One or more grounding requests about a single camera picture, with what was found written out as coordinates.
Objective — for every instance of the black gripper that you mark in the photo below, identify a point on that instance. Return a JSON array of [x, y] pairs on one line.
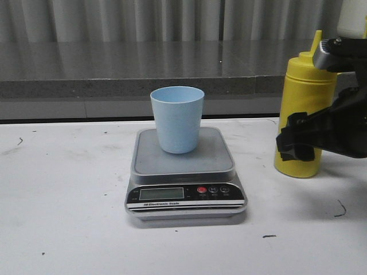
[[305, 133]]

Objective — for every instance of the light blue plastic cup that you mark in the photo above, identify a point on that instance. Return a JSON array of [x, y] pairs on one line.
[[177, 113]]

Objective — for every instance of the silver electronic kitchen scale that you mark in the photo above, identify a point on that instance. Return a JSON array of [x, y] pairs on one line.
[[202, 183]]

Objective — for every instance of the white container in background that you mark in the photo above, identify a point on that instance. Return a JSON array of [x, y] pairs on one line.
[[352, 19]]

